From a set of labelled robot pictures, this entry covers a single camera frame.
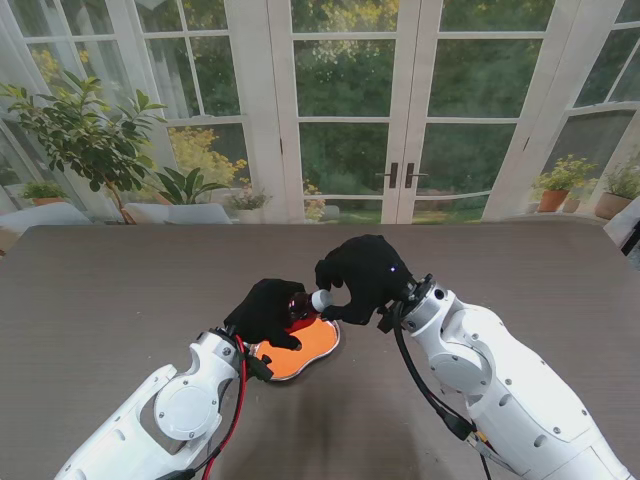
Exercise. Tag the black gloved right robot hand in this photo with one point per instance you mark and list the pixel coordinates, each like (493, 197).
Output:
(372, 275)

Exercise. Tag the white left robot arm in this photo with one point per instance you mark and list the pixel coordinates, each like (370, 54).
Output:
(175, 420)

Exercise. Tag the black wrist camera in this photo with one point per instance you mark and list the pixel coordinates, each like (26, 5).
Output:
(386, 320)
(261, 369)

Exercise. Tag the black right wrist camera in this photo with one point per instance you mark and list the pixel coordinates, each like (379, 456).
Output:
(386, 320)

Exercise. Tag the white panel with black frame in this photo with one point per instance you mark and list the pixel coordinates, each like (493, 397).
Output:
(625, 225)

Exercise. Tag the white ribbed bottle cap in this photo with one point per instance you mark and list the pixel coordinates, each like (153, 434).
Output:
(321, 299)

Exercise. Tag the red transparent sample bottle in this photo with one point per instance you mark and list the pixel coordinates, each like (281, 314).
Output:
(300, 312)

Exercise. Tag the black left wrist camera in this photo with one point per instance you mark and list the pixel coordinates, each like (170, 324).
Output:
(261, 369)

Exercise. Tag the printed garden window backdrop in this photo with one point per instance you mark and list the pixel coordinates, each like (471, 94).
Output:
(345, 100)

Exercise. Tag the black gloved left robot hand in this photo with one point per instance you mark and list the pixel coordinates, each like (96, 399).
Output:
(267, 312)

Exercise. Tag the kidney steel tray orange liner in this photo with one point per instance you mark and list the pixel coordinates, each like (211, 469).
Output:
(315, 352)

